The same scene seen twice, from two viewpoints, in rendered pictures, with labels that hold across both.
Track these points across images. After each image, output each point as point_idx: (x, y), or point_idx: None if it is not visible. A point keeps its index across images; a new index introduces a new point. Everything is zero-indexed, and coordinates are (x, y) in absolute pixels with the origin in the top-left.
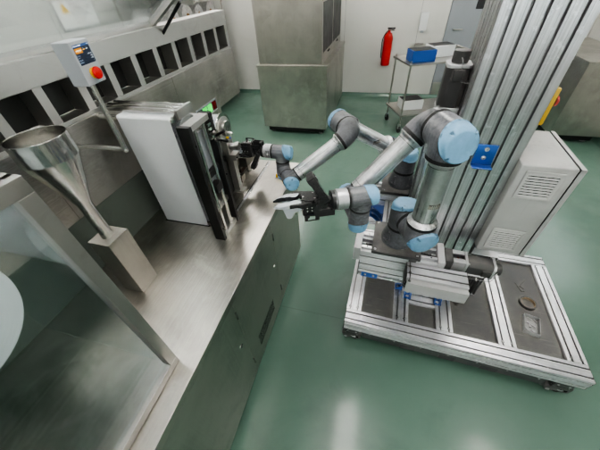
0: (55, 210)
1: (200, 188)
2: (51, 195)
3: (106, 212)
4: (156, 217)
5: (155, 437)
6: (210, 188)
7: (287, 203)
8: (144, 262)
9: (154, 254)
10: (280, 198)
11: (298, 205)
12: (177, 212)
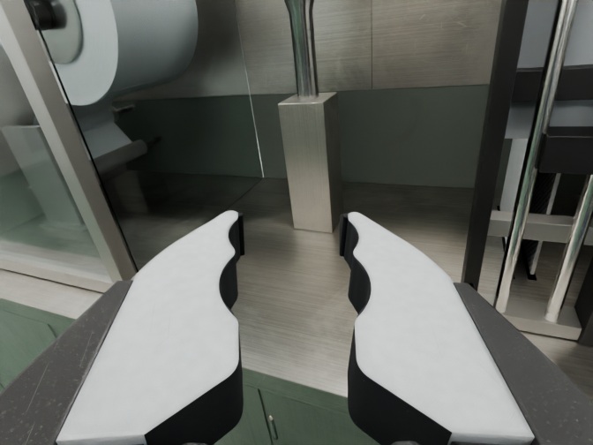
0: (351, 51)
1: (486, 108)
2: (359, 25)
3: (417, 111)
4: (499, 194)
5: (33, 299)
6: (500, 119)
7: (205, 260)
8: (319, 189)
9: (386, 217)
10: (353, 237)
11: (15, 383)
12: (508, 197)
